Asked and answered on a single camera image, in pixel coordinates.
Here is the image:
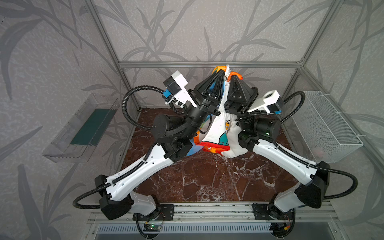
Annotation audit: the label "colourful rainbow kids jacket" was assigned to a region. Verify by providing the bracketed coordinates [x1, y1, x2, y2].
[187, 65, 248, 159]

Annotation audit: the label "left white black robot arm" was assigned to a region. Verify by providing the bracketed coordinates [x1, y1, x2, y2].
[96, 67, 228, 220]

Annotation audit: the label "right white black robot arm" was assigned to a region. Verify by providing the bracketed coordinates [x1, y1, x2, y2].
[224, 74, 331, 213]

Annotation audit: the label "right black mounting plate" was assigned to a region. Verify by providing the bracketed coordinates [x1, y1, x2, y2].
[252, 203, 296, 221]

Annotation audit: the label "black mounting plate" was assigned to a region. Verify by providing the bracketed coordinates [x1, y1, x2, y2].
[252, 203, 296, 221]
[133, 204, 175, 221]

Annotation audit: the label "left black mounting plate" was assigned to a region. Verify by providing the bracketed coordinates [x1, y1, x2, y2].
[133, 204, 175, 221]

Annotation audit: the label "left green circuit board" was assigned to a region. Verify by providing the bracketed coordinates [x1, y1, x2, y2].
[144, 223, 162, 232]

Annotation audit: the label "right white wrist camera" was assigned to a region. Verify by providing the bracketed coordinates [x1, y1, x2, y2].
[247, 90, 284, 114]

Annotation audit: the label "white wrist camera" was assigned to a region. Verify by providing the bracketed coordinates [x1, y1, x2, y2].
[247, 90, 284, 114]
[163, 71, 198, 108]

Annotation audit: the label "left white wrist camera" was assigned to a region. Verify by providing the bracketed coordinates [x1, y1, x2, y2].
[163, 71, 198, 108]

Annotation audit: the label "right black corrugated cable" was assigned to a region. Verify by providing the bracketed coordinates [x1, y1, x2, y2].
[248, 91, 359, 200]

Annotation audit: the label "black corrugated cable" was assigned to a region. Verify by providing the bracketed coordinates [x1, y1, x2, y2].
[72, 85, 188, 210]
[248, 91, 359, 200]

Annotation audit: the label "white wire mesh basket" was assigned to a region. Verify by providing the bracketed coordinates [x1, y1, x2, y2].
[293, 91, 364, 163]

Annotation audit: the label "aluminium frame of enclosure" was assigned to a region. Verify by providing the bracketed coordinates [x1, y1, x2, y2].
[90, 1, 384, 169]

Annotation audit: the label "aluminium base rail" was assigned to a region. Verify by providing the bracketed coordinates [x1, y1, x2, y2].
[86, 201, 343, 224]

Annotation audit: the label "right circuit board with wires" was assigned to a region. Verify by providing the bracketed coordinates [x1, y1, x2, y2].
[270, 223, 291, 237]

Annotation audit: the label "clear plastic wall tray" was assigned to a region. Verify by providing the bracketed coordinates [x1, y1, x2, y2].
[43, 94, 120, 163]

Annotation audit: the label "left black corrugated cable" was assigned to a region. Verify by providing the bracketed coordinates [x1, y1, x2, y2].
[72, 85, 188, 210]

